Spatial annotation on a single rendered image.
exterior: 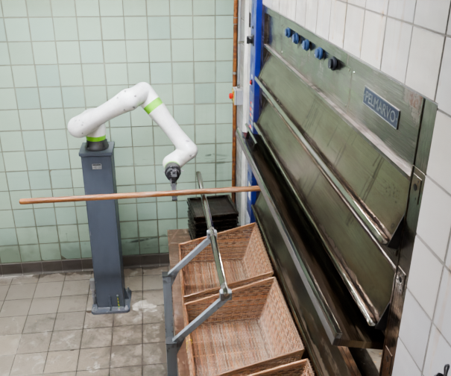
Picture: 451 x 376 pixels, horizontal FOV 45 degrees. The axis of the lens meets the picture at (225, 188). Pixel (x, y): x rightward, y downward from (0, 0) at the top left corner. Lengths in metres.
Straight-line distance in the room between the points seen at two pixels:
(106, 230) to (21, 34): 1.40
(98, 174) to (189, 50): 1.08
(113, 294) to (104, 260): 0.28
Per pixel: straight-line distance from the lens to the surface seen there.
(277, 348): 2.70
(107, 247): 3.82
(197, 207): 3.52
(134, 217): 4.34
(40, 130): 4.13
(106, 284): 3.98
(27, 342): 3.97
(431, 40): 1.31
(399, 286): 1.51
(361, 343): 1.64
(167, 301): 2.75
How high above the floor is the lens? 2.43
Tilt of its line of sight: 25 degrees down
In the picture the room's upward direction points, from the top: straight up
